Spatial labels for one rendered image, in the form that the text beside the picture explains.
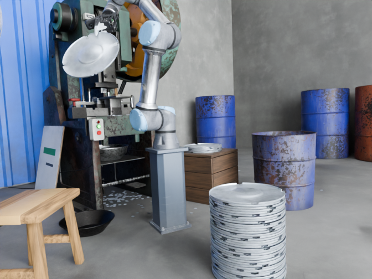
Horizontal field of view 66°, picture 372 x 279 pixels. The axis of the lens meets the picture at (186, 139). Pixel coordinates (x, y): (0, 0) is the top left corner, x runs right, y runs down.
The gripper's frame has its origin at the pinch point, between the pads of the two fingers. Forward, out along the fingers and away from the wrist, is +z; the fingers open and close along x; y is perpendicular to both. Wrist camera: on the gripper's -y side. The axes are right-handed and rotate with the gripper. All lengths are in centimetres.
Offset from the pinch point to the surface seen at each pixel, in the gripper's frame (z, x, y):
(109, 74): -39, 52, -21
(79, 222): 62, 83, -25
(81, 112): 3, 49, -28
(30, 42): -118, 65, -126
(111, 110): -15, 66, -18
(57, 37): -49, 26, -52
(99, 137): 15, 60, -16
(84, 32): -48, 23, -30
